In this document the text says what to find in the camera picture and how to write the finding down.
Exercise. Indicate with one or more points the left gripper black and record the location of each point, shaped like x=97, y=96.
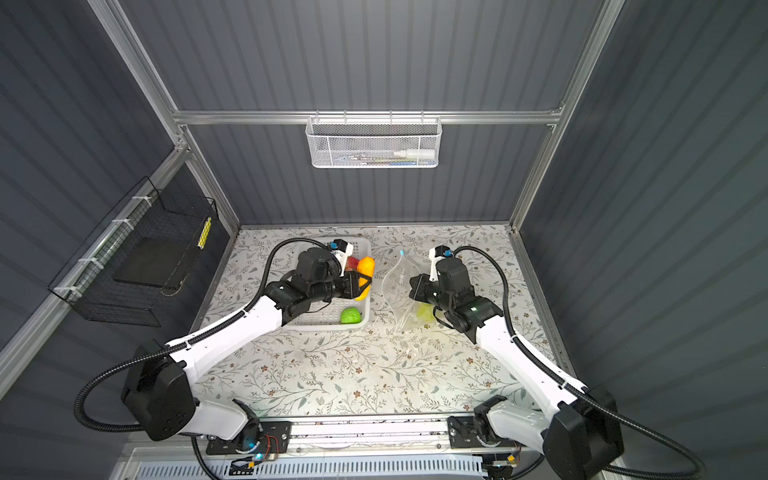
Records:
x=353, y=289

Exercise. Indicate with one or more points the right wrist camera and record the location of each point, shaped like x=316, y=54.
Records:
x=435, y=255

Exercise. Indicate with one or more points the clear zip top bag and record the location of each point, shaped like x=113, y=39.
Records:
x=396, y=289

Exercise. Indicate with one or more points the green lime toy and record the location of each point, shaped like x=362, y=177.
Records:
x=350, y=316

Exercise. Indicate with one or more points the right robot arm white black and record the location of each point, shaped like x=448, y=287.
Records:
x=575, y=438

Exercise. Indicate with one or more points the green pear toy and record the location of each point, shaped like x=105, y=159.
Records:
x=424, y=313

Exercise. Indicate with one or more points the orange carrot toy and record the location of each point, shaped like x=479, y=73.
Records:
x=366, y=270

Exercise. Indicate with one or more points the black wire wall basket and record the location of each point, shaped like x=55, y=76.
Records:
x=89, y=288

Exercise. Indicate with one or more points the white tube in basket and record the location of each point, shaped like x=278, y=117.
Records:
x=416, y=154

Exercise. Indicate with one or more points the aluminium front rail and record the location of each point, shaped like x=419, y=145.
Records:
x=407, y=434

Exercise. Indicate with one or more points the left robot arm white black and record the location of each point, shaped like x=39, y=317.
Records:
x=158, y=392

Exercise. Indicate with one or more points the yellow marker pen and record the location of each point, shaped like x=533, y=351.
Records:
x=204, y=233

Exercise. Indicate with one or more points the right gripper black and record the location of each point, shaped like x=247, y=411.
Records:
x=418, y=293

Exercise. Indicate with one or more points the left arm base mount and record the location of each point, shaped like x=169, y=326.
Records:
x=270, y=437

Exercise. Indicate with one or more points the black pad in basket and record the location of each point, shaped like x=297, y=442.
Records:
x=155, y=262

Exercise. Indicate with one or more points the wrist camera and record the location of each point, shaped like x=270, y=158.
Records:
x=435, y=255
x=342, y=251

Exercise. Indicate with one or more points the white plastic basket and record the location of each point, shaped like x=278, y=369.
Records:
x=324, y=317

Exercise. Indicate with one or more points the white wire wall basket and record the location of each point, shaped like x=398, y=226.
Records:
x=369, y=145

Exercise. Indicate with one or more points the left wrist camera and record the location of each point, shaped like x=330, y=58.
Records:
x=342, y=251

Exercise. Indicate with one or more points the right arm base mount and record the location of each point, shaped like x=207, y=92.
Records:
x=474, y=431

